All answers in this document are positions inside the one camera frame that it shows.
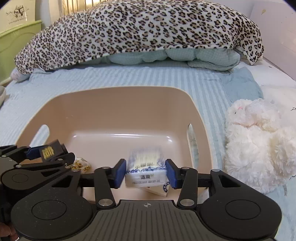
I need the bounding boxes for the white fluffy plush toy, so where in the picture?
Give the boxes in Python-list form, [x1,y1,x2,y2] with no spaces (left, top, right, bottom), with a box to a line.
[224,98,295,194]

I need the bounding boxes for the leopard print blanket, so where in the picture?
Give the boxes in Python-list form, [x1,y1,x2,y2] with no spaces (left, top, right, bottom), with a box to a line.
[14,1,264,75]

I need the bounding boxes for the beige plastic storage basket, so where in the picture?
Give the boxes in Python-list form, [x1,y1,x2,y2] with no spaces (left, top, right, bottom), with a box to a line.
[16,86,213,173]

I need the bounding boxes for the light green quilted comforter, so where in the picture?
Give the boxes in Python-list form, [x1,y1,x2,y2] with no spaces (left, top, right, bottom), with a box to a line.
[90,48,240,71]

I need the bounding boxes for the small black yellow box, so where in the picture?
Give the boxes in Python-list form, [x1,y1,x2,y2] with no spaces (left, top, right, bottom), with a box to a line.
[39,140,68,162]

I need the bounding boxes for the white yellow patterned pouch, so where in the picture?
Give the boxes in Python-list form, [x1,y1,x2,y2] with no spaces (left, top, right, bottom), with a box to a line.
[70,157,91,174]

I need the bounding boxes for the white blue tissue pack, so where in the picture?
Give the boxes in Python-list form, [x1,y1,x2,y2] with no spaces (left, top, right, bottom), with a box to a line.
[125,147,170,197]

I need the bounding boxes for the blue striped bed sheet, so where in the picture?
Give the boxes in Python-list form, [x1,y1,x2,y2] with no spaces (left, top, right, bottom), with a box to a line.
[0,60,296,241]

